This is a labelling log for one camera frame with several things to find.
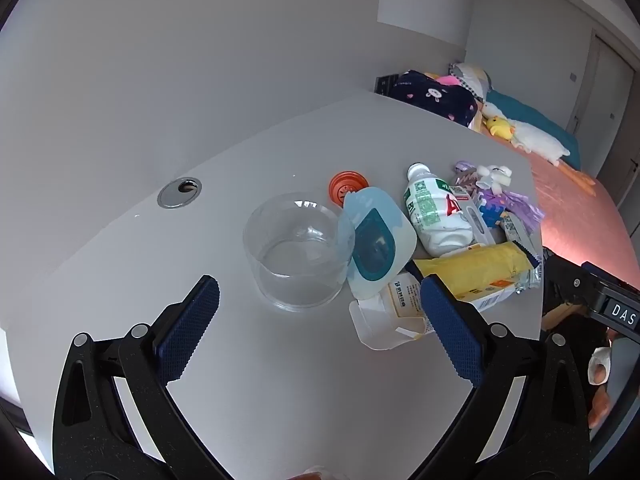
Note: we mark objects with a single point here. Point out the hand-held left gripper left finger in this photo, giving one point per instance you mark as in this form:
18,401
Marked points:
190,322

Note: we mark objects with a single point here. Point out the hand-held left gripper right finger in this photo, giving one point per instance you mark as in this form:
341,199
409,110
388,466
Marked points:
450,332

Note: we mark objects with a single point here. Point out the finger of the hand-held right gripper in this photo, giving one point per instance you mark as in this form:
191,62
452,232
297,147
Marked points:
565,277

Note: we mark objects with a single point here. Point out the small white carton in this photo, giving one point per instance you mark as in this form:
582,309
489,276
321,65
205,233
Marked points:
387,320

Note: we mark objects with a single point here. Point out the light blue pouch packet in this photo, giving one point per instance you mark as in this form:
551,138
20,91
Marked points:
375,240

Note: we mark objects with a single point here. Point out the clear plastic bowl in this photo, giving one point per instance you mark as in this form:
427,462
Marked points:
300,255

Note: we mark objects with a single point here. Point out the silver foil wrapper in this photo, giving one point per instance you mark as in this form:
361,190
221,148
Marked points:
527,265

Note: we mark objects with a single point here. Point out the white and orange small box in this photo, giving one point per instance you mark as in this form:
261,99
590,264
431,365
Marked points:
492,296

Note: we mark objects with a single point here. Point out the pink bed blanket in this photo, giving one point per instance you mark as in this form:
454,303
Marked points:
585,220

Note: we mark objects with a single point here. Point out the yellow snack packet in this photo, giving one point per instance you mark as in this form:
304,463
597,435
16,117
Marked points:
475,267

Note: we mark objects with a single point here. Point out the purple crumpled wrapper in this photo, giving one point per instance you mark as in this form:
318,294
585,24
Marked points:
520,205

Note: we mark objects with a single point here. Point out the blue patterned small packet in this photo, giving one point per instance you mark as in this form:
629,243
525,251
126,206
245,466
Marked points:
492,212

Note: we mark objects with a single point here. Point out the white bottle with green label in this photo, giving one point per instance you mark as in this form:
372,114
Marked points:
435,210

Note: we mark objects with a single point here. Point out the metal table grommet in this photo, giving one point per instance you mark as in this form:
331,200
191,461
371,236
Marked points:
179,192

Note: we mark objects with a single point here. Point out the white goose plush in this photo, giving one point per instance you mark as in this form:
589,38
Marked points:
537,140

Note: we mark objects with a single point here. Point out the yellow duck plush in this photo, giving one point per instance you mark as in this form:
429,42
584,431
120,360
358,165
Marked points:
500,127

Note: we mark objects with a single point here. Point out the teal bed sheet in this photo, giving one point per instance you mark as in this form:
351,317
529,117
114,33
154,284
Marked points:
530,115

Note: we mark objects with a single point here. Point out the orange round cap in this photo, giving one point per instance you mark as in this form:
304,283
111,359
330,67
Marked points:
345,186

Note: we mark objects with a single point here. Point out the grey door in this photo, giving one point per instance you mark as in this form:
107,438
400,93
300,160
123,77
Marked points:
602,85

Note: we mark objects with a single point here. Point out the checked pillow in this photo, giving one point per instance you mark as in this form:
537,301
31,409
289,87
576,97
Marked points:
470,80

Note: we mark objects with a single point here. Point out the navy patterned cushion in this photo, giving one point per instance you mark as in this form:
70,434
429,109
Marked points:
435,97

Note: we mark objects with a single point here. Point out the pink plush toy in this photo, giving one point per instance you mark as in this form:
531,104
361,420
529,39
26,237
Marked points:
448,81

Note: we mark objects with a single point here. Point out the black rack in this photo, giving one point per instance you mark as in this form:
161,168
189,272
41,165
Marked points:
385,84

